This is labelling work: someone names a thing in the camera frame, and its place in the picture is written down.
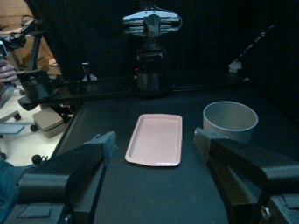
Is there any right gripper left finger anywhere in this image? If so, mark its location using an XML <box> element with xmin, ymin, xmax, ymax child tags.
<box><xmin>4</xmin><ymin>130</ymin><xmax>118</xmax><ymax>224</ymax></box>

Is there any grey storage box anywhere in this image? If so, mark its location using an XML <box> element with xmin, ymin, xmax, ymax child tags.
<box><xmin>32</xmin><ymin>107</ymin><xmax>66</xmax><ymax>139</ymax></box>

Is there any person's hand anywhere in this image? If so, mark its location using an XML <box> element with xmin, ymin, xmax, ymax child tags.
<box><xmin>0</xmin><ymin>59</ymin><xmax>18</xmax><ymax>84</ymax></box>

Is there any pink rectangular tray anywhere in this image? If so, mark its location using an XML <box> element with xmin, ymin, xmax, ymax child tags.
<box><xmin>124</xmin><ymin>113</ymin><xmax>182</xmax><ymax>168</ymax></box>

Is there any black chair caster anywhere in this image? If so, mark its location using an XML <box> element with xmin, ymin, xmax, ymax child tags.
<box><xmin>30</xmin><ymin>153</ymin><xmax>50</xmax><ymax>165</ymax></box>

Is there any black cloth backdrop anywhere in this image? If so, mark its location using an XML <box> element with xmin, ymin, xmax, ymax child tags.
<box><xmin>24</xmin><ymin>0</ymin><xmax>299</xmax><ymax>121</ymax></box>

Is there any blue jeans leg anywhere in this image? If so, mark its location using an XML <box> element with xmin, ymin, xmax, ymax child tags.
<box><xmin>0</xmin><ymin>158</ymin><xmax>37</xmax><ymax>224</ymax></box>

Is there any black aluminium frame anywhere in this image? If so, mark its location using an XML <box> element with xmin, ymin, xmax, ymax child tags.
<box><xmin>22</xmin><ymin>0</ymin><xmax>252</xmax><ymax>102</ymax></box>

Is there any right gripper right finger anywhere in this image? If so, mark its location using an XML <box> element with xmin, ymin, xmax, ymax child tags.
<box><xmin>192</xmin><ymin>126</ymin><xmax>299</xmax><ymax>224</ymax></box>

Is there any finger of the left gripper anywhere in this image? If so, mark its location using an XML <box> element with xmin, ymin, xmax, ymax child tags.
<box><xmin>144</xmin><ymin>14</ymin><xmax>153</xmax><ymax>39</ymax></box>
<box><xmin>152</xmin><ymin>14</ymin><xmax>161</xmax><ymax>39</ymax></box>

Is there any grey bowl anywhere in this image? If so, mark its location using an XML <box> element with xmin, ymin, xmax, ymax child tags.
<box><xmin>201</xmin><ymin>101</ymin><xmax>259</xmax><ymax>144</ymax></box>

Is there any white frame bracket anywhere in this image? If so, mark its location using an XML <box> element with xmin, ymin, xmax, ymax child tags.
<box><xmin>80</xmin><ymin>62</ymin><xmax>98</xmax><ymax>83</ymax></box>

